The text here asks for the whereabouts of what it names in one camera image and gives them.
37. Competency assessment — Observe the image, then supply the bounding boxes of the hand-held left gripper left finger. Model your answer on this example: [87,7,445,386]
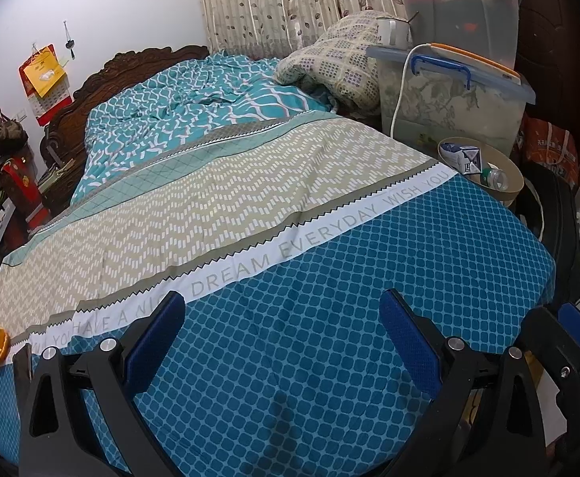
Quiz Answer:
[16,291,186,477]

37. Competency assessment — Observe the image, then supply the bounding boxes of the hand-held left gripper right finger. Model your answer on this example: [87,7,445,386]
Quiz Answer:
[378,288,549,477]

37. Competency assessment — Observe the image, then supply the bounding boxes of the round beige bin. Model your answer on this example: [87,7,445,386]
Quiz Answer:
[436,136,525,204]

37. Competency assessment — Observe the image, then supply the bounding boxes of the clear bottle with green label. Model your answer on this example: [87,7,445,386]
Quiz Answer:
[479,163,508,190]

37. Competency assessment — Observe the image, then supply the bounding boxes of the blue white carton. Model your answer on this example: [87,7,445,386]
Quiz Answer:
[441,142,484,176]

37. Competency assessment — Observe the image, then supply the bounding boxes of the patterned teal beige bed sheet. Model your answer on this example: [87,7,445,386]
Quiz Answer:
[0,52,556,477]

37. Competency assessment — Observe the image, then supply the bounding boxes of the orange shopping bag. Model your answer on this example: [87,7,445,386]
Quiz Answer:
[521,114,580,190]

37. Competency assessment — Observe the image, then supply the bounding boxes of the red gift box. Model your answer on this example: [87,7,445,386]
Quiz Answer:
[0,156,52,232]

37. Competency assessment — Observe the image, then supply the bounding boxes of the brown patterned handbag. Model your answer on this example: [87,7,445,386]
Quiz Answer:
[0,109,29,155]

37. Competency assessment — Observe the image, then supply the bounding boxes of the carved dark wooden headboard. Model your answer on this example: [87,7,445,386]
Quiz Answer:
[39,45,211,214]

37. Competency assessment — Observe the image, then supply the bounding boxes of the white orange flat device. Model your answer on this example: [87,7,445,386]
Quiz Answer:
[431,42,522,80]

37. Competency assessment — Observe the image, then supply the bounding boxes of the folded checked quilt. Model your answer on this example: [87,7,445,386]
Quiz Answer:
[273,10,385,110]

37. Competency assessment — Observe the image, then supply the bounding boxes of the white enamel mug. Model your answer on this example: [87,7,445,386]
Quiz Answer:
[375,16,414,49]

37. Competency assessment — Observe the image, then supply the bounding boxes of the clear tub with teal lid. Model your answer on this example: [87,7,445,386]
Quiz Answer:
[387,0,524,73]

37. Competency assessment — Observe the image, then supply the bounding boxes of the leaf patterned curtain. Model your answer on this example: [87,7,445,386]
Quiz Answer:
[195,0,410,55]

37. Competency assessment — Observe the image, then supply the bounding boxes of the clear storage box blue handles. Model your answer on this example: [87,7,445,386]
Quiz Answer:
[367,42,536,157]

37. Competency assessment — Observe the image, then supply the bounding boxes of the white cable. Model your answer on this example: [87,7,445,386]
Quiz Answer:
[389,42,437,140]

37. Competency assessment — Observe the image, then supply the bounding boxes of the red yellow wall calendar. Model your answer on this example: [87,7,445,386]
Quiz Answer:
[19,46,75,127]

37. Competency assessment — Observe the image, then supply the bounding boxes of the dark hanging wall ornament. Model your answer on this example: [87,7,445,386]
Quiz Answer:
[63,20,77,60]

